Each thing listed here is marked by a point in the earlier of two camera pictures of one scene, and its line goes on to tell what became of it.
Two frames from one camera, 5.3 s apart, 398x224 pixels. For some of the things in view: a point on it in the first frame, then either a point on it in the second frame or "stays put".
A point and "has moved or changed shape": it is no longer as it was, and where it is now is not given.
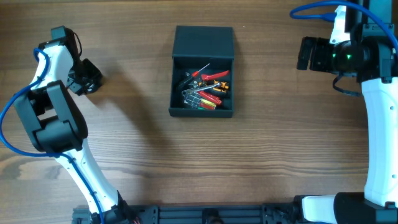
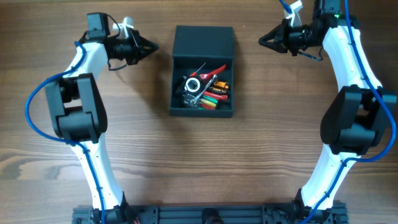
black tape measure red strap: (92, 85) has moved or changed shape
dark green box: (195, 45) stays put
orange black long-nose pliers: (222, 86) stays put
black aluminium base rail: (195, 213) stays put
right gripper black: (313, 53) → (283, 37)
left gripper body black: (87, 80) → (135, 49)
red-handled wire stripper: (204, 77) → (206, 78)
